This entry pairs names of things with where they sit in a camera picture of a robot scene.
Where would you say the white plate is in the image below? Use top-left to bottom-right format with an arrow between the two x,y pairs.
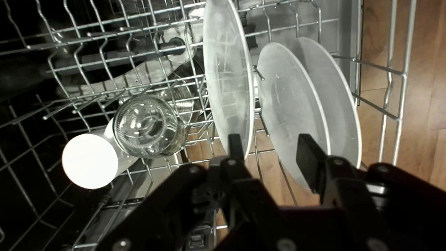
297,38 -> 363,168
204,0 -> 255,157
257,42 -> 330,189

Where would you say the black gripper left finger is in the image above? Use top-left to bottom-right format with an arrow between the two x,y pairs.
229,134 -> 244,159

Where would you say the white plate rear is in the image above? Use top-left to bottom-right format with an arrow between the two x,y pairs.
297,38 -> 363,168

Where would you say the white cup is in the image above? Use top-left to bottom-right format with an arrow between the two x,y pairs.
62,122 -> 137,190

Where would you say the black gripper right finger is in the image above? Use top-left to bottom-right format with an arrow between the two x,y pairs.
296,134 -> 328,194

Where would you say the white plate front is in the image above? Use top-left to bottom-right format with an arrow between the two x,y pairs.
204,0 -> 255,157

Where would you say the clear drinking glass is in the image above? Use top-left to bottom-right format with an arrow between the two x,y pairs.
112,95 -> 194,158

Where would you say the metal wire dishwasher rack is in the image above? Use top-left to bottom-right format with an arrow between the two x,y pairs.
0,0 -> 420,251

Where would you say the white plate middle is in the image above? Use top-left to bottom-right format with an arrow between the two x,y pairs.
257,42 -> 330,189

